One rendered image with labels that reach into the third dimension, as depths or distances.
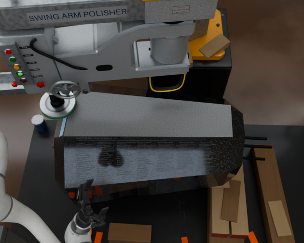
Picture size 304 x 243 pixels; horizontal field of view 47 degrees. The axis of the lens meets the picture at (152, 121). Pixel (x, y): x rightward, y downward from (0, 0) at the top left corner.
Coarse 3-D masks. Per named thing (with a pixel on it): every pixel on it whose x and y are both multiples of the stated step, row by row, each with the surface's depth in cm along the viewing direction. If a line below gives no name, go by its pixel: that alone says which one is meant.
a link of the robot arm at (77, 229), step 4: (72, 220) 153; (72, 224) 152; (76, 224) 150; (72, 228) 153; (76, 228) 150; (80, 228) 150; (84, 228) 150; (88, 228) 151; (76, 232) 152; (80, 232) 152; (84, 232) 153
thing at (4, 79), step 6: (6, 72) 191; (0, 78) 193; (6, 78) 194; (12, 78) 194; (0, 84) 192; (6, 84) 192; (78, 84) 188; (90, 84) 189; (0, 90) 185; (6, 90) 185; (12, 90) 186; (18, 90) 187; (24, 90) 187; (72, 90) 192; (84, 90) 187
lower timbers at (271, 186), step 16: (256, 144) 280; (272, 144) 279; (256, 160) 272; (272, 160) 272; (256, 176) 273; (272, 176) 265; (208, 192) 264; (272, 192) 259; (208, 208) 256; (208, 224) 249; (272, 224) 247; (208, 240) 242; (224, 240) 239; (240, 240) 239; (272, 240) 241; (288, 240) 241
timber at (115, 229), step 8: (112, 224) 246; (120, 224) 246; (128, 224) 246; (136, 224) 246; (112, 232) 243; (120, 232) 243; (128, 232) 243; (136, 232) 243; (144, 232) 243; (112, 240) 241; (120, 240) 241; (128, 240) 241; (136, 240) 241; (144, 240) 241
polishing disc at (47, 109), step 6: (42, 96) 212; (48, 96) 212; (42, 102) 210; (48, 102) 210; (66, 102) 210; (72, 102) 210; (42, 108) 207; (48, 108) 207; (54, 108) 207; (60, 108) 207; (66, 108) 207; (72, 108) 208; (48, 114) 205; (54, 114) 205; (60, 114) 205; (66, 114) 206
